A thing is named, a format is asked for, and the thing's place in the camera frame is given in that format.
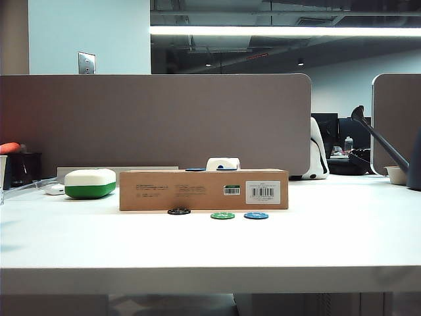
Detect brown cardboard box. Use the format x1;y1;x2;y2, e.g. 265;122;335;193
118;169;289;211

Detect white tape roll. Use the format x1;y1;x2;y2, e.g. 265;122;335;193
206;157;241;171

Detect wide grey desk partition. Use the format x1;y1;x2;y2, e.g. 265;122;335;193
0;72;312;180

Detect white and black figure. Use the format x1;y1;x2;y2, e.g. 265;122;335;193
291;117;330;180

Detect black computer monitor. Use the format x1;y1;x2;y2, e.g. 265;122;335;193
338;117;372;151
310;113;339;159

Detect white and green case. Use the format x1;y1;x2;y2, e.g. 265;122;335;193
64;168;117;199

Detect black bag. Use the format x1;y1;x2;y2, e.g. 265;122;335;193
328;148;372;176

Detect small white earbuds case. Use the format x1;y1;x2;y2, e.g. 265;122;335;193
43;184;66;196

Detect grey watering can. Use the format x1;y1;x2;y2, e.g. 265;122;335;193
350;105;421;192

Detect white paper bowl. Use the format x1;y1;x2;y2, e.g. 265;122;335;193
384;165;409;186

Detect black container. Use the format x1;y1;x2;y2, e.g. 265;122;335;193
6;151;43;190

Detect clear acrylic tray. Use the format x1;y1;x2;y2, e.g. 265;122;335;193
0;177;59;207

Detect narrow grey desk partition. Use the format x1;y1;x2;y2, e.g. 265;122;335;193
370;73;421;176

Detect orange red object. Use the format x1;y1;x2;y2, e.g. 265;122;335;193
0;142;21;155

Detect white paper cup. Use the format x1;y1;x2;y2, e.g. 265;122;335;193
0;154;8;198

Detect metal wall switch plate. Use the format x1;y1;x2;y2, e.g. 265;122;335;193
78;51;96;75

